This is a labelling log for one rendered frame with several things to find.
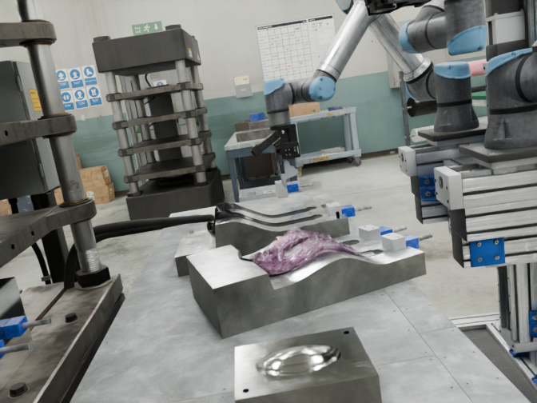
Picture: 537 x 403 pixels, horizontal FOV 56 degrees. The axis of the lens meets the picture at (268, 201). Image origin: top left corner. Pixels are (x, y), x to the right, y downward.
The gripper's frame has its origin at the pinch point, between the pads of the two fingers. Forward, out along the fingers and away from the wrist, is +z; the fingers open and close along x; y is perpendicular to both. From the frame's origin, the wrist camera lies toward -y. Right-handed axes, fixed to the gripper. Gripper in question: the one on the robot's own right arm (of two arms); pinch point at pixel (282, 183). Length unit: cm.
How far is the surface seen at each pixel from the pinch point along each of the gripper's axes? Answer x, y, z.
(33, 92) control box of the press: -9, -72, -43
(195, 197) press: 360, -70, 65
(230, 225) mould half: -36.0, -18.6, 2.6
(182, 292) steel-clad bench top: -49, -33, 15
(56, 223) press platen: -36, -65, -6
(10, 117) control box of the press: -17, -78, -36
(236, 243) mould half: -36.0, -17.7, 8.2
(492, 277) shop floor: 102, 123, 95
